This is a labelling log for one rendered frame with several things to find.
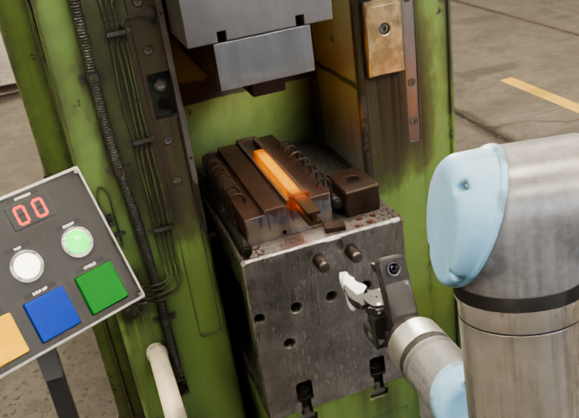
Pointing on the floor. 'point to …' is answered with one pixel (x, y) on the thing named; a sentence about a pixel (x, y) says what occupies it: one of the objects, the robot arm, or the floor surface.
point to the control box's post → (58, 384)
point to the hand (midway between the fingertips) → (358, 268)
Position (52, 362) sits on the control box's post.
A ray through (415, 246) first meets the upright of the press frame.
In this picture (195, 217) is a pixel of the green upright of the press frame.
